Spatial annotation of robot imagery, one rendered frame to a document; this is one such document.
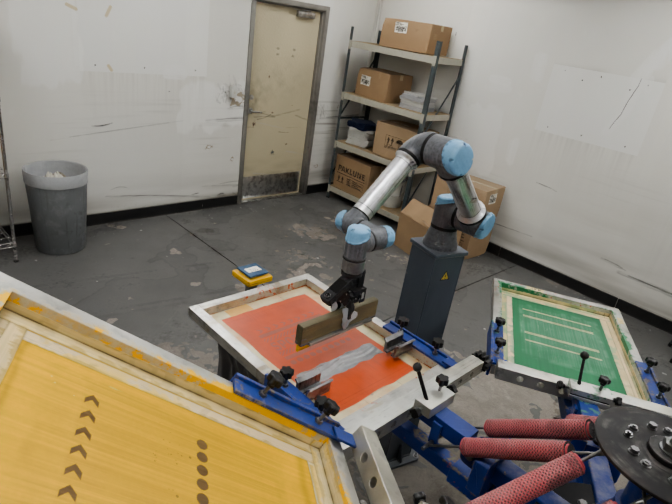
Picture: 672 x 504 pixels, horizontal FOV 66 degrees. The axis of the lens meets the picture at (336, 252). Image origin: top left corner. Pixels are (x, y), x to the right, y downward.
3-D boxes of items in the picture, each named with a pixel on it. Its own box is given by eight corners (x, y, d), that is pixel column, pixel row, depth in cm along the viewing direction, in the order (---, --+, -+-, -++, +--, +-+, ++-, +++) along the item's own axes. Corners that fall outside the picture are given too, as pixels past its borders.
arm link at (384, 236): (375, 217, 180) (353, 222, 173) (399, 229, 173) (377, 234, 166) (371, 238, 183) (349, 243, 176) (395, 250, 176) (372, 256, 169)
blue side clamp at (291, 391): (262, 391, 163) (264, 373, 160) (275, 385, 166) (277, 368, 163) (327, 451, 144) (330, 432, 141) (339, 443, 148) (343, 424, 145)
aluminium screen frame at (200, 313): (188, 315, 193) (188, 307, 191) (306, 280, 232) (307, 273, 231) (331, 447, 144) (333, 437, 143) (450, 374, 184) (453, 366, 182)
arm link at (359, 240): (378, 229, 165) (359, 233, 159) (372, 260, 169) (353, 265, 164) (361, 220, 170) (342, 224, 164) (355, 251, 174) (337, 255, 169)
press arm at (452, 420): (415, 416, 155) (418, 403, 153) (427, 408, 159) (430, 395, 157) (463, 452, 145) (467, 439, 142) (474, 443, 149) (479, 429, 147)
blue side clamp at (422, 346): (379, 338, 200) (383, 323, 197) (388, 334, 204) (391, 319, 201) (442, 380, 182) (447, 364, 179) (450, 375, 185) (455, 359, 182)
